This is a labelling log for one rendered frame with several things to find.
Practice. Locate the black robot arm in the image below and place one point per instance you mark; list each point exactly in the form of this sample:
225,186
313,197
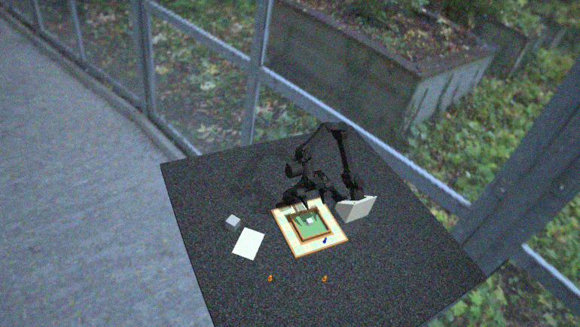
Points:
303,153

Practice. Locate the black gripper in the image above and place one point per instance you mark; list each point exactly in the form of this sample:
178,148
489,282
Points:
299,192

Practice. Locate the cream ring of squares with arrows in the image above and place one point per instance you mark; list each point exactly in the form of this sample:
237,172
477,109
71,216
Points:
323,224

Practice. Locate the white rectangular sheet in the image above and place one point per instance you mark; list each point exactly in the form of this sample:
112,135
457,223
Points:
248,243

